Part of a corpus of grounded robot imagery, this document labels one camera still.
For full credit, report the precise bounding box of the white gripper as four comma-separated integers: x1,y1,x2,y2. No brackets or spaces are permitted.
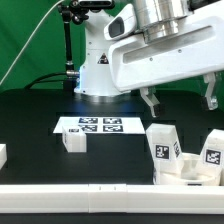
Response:
108,3,224,118

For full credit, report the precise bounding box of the white round stool seat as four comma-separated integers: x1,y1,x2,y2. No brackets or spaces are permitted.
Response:
153,153,221,186

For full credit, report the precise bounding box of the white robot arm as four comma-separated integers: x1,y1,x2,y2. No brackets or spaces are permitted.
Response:
74,0,224,117

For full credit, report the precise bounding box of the white marker sheet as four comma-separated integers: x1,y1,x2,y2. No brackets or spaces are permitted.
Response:
54,117,145,134

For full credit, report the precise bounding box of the white left side block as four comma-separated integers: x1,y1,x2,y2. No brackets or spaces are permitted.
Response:
0,144,7,170

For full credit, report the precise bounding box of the white front rail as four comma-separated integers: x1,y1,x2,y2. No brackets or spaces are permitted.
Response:
0,184,224,214

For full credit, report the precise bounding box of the black camera stand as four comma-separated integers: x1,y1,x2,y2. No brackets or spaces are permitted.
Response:
58,0,116,96

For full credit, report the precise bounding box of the black cable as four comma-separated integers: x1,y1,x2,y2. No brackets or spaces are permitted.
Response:
23,71,81,90

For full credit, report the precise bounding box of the white cable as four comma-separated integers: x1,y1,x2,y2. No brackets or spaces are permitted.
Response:
0,0,66,86

